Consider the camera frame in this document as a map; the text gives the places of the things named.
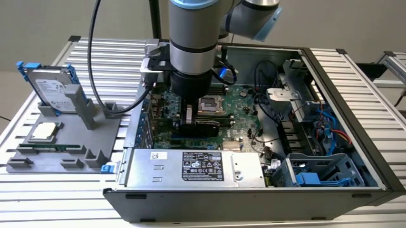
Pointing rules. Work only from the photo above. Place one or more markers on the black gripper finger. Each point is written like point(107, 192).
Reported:
point(189, 114)

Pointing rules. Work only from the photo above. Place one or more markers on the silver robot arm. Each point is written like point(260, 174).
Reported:
point(193, 28)

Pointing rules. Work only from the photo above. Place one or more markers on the CPU socket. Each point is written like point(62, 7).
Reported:
point(211, 103)

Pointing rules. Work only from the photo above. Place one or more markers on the RAM slot white clips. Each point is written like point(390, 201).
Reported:
point(220, 90)
point(220, 85)

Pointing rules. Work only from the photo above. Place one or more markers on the blue expansion slot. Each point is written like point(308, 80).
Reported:
point(176, 138)

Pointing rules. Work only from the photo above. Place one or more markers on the metal IO port block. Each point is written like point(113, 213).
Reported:
point(156, 98)

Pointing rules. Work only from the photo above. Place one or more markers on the green motherboard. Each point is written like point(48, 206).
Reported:
point(233, 104)

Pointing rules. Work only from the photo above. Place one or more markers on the coin cell battery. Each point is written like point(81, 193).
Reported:
point(243, 93)

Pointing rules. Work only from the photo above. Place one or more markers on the silver chipset heatsink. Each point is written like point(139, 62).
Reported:
point(231, 146)

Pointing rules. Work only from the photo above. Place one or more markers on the silver power supply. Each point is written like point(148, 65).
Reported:
point(164, 173)

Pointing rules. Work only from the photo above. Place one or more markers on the black stand pole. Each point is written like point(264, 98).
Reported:
point(155, 19)

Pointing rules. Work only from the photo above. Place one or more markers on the silver drive cage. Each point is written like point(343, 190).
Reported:
point(281, 94)

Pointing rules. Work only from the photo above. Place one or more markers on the blue case latch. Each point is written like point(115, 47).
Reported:
point(105, 169)

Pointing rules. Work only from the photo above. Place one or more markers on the grey parts rack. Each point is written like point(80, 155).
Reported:
point(78, 140)

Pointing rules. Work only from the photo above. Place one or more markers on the grey disk bay cage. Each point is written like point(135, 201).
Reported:
point(291, 171)

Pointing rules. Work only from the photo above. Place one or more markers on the black silver PC case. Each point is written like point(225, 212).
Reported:
point(221, 209)

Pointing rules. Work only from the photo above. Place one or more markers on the hard disk blue carrier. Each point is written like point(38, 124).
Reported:
point(46, 85)

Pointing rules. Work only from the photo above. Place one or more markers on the silver CPU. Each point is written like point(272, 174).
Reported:
point(45, 130)

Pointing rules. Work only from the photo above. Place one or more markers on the blue disk bay latch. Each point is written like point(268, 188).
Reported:
point(307, 178)

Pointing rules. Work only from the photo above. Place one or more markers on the green RAM stick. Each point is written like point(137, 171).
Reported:
point(44, 149)

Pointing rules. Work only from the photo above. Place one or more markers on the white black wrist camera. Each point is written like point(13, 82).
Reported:
point(145, 67)

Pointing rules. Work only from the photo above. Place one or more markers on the black rail bracket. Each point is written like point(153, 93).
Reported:
point(371, 70)

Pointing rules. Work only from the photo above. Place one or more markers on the aluminium frame rail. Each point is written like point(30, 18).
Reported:
point(392, 62)

